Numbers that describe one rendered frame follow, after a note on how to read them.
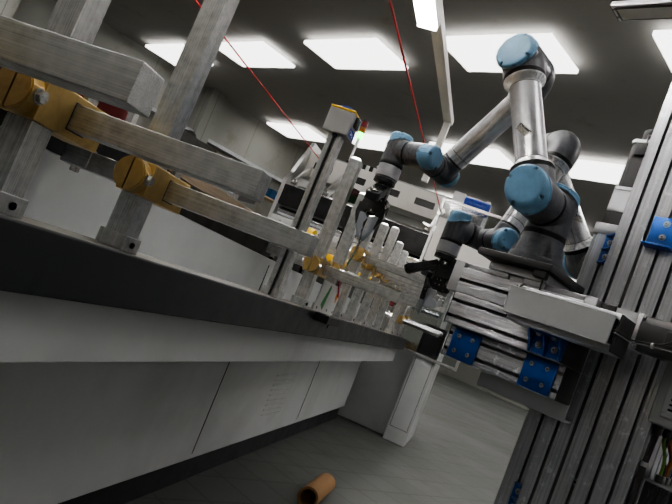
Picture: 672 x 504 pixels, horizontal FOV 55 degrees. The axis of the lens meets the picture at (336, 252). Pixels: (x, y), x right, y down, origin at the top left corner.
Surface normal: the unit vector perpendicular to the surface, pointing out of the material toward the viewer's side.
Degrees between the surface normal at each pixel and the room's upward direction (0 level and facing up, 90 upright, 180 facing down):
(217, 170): 90
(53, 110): 90
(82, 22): 90
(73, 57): 90
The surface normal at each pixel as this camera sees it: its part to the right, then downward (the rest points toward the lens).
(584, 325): -0.64, -0.32
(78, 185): 0.90, 0.34
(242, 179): -0.21, -0.16
